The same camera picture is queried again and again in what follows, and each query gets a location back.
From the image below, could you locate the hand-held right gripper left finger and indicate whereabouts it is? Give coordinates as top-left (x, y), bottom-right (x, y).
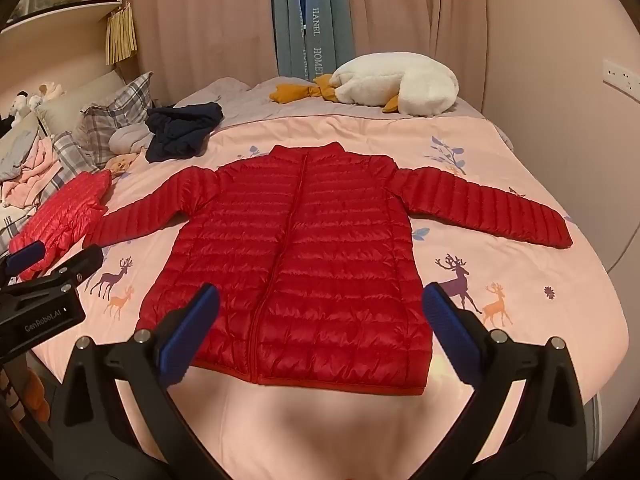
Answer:
top-left (50, 282), bottom-right (222, 480)

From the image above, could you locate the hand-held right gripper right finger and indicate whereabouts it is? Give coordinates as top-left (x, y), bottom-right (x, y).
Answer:
top-left (421, 281), bottom-right (588, 480)

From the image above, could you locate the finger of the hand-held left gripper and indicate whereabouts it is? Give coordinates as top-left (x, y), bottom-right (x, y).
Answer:
top-left (0, 240), bottom-right (47, 282)
top-left (22, 244), bottom-right (105, 293)

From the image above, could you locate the large red down jacket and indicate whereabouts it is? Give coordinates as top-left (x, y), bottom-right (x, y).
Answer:
top-left (87, 142), bottom-right (573, 396)

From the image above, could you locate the pink clothes pile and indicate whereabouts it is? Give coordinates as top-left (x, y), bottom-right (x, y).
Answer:
top-left (0, 137), bottom-right (66, 208)

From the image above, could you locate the small red down jacket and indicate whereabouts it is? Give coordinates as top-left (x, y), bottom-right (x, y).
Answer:
top-left (9, 170), bottom-right (112, 281)

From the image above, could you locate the pink deer printed blanket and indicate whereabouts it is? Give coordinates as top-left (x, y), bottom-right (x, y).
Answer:
top-left (25, 112), bottom-right (631, 480)

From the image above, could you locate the orange plush toy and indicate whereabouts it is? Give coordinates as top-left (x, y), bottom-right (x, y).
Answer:
top-left (20, 367), bottom-right (48, 411)

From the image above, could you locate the blond doll head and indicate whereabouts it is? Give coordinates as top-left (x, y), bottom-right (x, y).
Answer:
top-left (107, 154), bottom-right (136, 178)

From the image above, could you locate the grey pillow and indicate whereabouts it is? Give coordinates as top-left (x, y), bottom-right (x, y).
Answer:
top-left (0, 110), bottom-right (41, 181)

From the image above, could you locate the small plaid pillow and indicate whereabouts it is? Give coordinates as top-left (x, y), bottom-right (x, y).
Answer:
top-left (50, 131), bottom-right (101, 181)

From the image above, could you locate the light grey cloth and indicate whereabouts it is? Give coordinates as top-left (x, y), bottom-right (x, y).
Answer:
top-left (109, 125), bottom-right (153, 156)

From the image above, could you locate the small white plush toy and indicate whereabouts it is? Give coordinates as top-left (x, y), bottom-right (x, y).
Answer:
top-left (11, 91), bottom-right (32, 126)

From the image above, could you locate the large plaid pillow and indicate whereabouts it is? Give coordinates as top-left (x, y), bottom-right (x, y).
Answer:
top-left (80, 71), bottom-right (153, 171)

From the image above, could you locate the beige plush toy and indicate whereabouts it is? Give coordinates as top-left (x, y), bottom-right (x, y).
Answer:
top-left (30, 81), bottom-right (66, 111)

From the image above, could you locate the beige headboard cushion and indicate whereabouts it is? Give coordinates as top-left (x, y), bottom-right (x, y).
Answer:
top-left (35, 70), bottom-right (126, 136)

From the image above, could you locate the navy blue garment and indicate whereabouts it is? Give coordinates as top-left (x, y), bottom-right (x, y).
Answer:
top-left (145, 101), bottom-right (224, 163)

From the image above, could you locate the yellow tassel hanging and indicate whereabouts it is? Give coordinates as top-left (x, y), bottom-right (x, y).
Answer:
top-left (106, 2), bottom-right (138, 66)

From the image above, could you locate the white goose plush toy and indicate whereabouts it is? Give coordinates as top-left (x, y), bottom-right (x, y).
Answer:
top-left (270, 55), bottom-right (460, 116)

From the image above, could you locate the pink curtain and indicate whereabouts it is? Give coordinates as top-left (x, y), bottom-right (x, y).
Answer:
top-left (127, 0), bottom-right (278, 96)
top-left (345, 0), bottom-right (486, 116)

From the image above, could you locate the white wall socket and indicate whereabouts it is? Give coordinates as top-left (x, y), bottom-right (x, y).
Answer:
top-left (601, 59), bottom-right (640, 91)

